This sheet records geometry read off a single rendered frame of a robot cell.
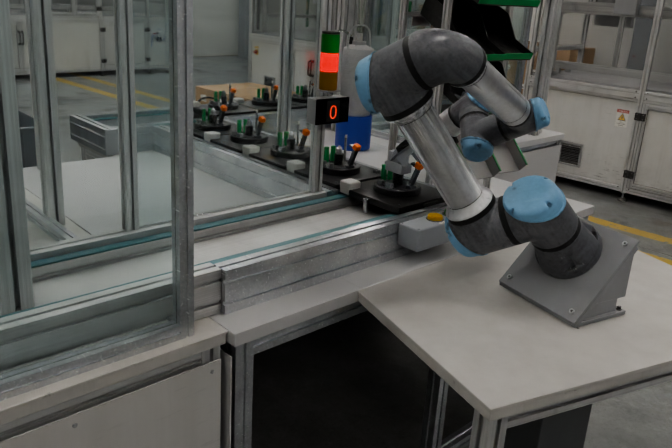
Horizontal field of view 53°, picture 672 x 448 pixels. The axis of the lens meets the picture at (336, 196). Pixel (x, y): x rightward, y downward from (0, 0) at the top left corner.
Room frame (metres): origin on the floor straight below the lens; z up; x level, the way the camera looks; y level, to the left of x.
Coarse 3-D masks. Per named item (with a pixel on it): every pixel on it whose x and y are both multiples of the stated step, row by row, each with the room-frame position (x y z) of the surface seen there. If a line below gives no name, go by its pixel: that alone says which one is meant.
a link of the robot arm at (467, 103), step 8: (464, 96) 1.71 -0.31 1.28; (456, 104) 1.72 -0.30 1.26; (464, 104) 1.69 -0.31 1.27; (472, 104) 1.68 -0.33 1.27; (480, 104) 1.67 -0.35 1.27; (448, 112) 1.73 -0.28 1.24; (456, 112) 1.71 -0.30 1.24; (464, 112) 1.67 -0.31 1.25; (488, 112) 1.68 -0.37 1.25; (456, 120) 1.71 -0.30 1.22
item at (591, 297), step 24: (624, 240) 1.40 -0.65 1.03; (528, 264) 1.49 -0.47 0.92; (600, 264) 1.38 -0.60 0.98; (624, 264) 1.36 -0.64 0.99; (528, 288) 1.43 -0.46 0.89; (552, 288) 1.40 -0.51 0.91; (576, 288) 1.36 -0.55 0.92; (600, 288) 1.33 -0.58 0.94; (624, 288) 1.38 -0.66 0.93; (552, 312) 1.35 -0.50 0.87; (576, 312) 1.31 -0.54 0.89; (600, 312) 1.34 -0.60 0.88; (624, 312) 1.38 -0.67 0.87
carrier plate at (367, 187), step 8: (368, 184) 1.93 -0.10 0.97; (352, 192) 1.85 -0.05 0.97; (360, 192) 1.84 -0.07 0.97; (368, 192) 1.85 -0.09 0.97; (376, 192) 1.85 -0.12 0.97; (424, 192) 1.88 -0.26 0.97; (432, 192) 1.89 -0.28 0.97; (376, 200) 1.78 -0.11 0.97; (384, 200) 1.78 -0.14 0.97; (392, 200) 1.78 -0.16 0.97; (400, 200) 1.79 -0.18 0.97; (408, 200) 1.79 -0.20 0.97; (416, 200) 1.80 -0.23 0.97; (424, 200) 1.80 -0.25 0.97; (432, 200) 1.81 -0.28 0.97; (440, 200) 1.84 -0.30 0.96; (384, 208) 1.76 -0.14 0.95; (392, 208) 1.74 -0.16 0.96; (400, 208) 1.72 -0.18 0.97; (408, 208) 1.74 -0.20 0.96; (416, 208) 1.77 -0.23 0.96
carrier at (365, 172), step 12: (324, 156) 2.09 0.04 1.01; (336, 156) 2.06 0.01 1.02; (324, 168) 2.02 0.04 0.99; (336, 168) 2.02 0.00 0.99; (348, 168) 2.02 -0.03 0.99; (360, 168) 2.11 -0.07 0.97; (372, 168) 2.12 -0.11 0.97; (324, 180) 1.94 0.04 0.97; (336, 180) 1.95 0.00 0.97; (360, 180) 1.97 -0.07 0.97
